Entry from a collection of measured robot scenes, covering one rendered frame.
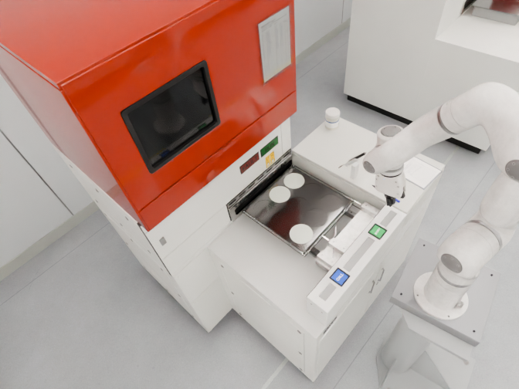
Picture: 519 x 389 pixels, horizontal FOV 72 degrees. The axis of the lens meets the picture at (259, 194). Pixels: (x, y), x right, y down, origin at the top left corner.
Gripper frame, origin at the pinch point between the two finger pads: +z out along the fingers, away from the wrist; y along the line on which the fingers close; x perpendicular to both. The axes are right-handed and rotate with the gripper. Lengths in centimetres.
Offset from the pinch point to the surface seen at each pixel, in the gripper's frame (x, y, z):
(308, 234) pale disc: -20.3, -26.7, 16.7
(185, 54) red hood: -37, -40, -70
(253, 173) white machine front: -16, -58, -2
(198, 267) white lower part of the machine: -59, -64, 26
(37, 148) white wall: -72, -209, -4
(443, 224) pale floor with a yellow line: 91, -12, 112
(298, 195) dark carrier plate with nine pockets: -6.5, -43.2, 13.3
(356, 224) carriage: -2.4, -15.0, 21.1
